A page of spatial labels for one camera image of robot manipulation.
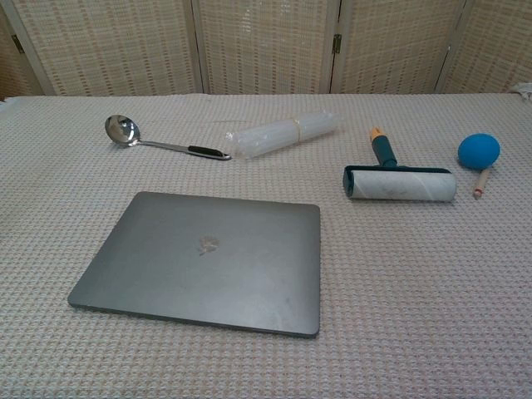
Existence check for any silver grey laptop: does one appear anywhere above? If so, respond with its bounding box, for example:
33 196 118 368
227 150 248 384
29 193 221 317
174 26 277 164
66 190 322 340

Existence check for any woven folding screen panel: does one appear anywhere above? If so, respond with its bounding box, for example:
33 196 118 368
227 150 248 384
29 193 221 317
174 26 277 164
1 0 205 97
329 0 475 96
434 0 532 95
190 0 344 96
0 6 45 101

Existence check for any clear plastic cup stack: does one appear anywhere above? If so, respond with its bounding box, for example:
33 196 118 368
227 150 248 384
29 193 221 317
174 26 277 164
224 110 344 159

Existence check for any stainless steel ladle black grip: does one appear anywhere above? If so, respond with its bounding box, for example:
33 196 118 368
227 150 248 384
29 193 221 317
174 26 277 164
104 114 233 162

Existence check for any beige woven tablecloth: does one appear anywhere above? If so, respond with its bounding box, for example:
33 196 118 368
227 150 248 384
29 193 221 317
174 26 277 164
0 92 532 399

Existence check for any white crumpled cloth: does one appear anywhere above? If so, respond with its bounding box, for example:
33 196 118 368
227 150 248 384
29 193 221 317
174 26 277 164
508 82 532 103

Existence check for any teal handled lint roller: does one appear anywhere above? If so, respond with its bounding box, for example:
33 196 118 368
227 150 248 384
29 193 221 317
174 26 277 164
342 126 457 204

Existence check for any blue maraca wooden handle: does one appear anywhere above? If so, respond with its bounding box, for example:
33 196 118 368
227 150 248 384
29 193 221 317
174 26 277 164
457 132 501 201

